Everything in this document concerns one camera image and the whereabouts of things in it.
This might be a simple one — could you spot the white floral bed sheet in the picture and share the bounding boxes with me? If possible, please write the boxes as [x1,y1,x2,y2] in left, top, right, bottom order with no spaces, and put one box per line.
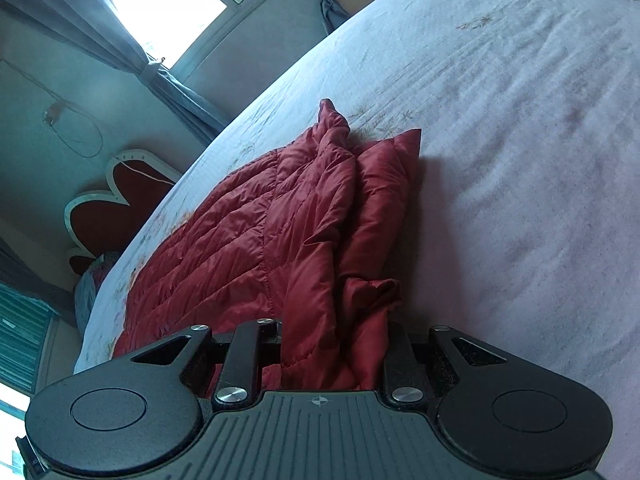
[74,0,640,480]

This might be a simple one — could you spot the teal window blind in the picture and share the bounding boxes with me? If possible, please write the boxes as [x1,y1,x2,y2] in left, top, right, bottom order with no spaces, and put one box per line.
[0,282,54,397]

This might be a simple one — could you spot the window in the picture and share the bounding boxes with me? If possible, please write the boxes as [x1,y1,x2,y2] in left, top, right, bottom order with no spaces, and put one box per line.
[92,0,297,69]

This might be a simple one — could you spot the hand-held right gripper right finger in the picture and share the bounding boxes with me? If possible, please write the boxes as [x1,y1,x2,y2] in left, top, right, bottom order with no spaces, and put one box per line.
[381,321,508,405]

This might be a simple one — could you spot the red heart-shaped headboard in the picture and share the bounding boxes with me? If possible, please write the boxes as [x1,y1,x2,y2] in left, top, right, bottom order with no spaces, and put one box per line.
[64,148,184,277]

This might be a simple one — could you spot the red puffer jacket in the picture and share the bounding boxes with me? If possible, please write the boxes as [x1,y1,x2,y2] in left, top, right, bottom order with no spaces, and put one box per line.
[112,99,424,394]

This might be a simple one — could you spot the grey pleated curtain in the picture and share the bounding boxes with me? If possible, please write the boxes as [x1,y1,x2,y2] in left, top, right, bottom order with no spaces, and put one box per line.
[0,237,62,317]

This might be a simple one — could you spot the white hanging cable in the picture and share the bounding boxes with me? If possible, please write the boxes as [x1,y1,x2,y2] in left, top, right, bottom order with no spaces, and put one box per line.
[42,57,169,187]

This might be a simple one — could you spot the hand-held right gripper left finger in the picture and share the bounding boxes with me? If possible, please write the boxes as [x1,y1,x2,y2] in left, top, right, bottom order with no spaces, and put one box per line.
[130,317,281,407]

